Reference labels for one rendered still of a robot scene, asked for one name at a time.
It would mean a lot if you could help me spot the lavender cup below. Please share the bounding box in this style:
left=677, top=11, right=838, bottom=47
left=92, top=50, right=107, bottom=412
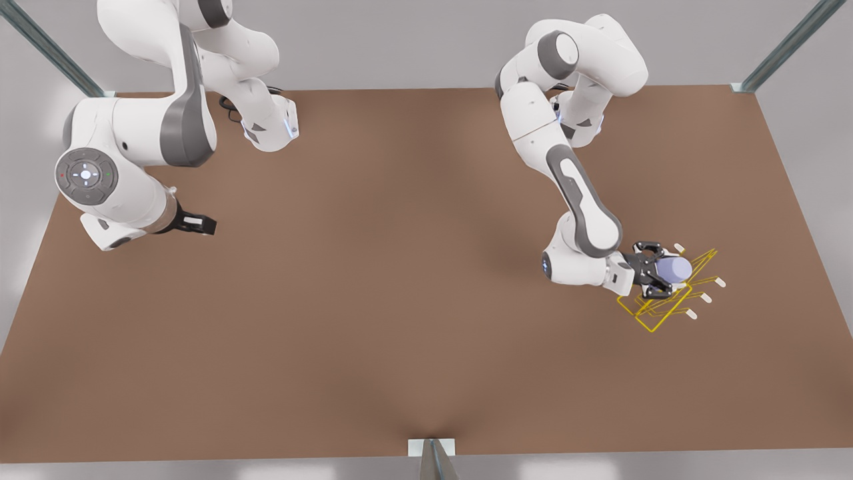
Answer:
left=655, top=256, right=694, bottom=288

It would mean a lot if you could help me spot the yellow wire cup holder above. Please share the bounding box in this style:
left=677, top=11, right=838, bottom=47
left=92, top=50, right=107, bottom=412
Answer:
left=616, top=243, right=727, bottom=334

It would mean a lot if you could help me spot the silver frame post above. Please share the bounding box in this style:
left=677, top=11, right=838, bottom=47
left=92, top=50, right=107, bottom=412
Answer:
left=407, top=437, right=460, bottom=480
left=0, top=0, right=115, bottom=99
left=730, top=0, right=848, bottom=93

